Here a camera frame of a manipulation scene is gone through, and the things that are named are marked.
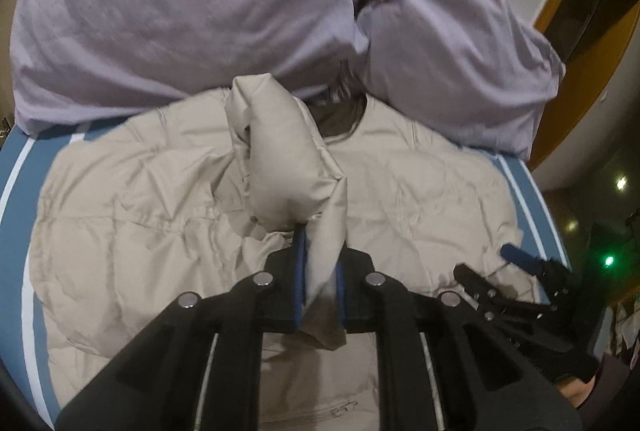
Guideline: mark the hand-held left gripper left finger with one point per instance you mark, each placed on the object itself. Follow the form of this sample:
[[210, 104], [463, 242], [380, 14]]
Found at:
[[301, 281]]

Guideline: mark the blue white striped bed sheet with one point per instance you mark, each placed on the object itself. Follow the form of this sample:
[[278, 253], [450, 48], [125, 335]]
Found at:
[[15, 231]]

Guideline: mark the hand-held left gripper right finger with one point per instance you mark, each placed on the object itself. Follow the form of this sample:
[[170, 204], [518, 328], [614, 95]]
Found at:
[[340, 291]]

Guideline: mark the person's right forearm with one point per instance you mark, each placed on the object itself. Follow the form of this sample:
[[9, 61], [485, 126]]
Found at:
[[612, 381]]

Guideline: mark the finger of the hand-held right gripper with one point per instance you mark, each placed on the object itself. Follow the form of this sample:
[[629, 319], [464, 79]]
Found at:
[[520, 255], [475, 286]]

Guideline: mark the beige puffer jacket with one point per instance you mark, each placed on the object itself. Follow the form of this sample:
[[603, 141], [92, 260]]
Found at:
[[425, 191]]

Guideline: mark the large lavender pillow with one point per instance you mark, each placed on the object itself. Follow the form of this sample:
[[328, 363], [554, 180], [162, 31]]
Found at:
[[175, 11]]

